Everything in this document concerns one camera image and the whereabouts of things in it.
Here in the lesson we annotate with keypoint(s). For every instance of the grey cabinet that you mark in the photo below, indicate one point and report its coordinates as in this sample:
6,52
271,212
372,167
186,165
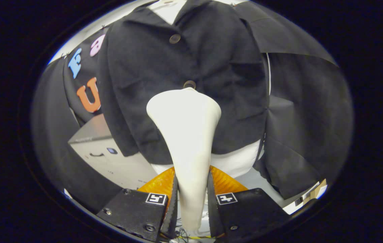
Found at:
117,168

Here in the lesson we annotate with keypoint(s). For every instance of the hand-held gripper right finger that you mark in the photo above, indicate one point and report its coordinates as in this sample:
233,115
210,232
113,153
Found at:
212,209

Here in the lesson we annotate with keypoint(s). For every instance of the white garment steamer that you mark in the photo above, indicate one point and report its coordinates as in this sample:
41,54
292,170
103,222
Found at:
186,135

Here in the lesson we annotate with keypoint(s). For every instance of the cardboard pieces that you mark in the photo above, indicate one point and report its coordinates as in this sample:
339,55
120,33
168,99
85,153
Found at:
312,194

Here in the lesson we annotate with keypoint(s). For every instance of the black button jacket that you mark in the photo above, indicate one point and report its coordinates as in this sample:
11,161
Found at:
137,84

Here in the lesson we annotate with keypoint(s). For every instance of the black backdrop cloth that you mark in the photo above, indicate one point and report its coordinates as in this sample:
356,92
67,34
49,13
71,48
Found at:
306,118

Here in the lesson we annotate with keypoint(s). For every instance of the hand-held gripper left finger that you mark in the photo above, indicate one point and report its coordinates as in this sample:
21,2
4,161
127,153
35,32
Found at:
173,209

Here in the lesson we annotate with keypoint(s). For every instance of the white mannequin torso on stand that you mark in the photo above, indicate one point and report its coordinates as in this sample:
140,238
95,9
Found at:
235,162

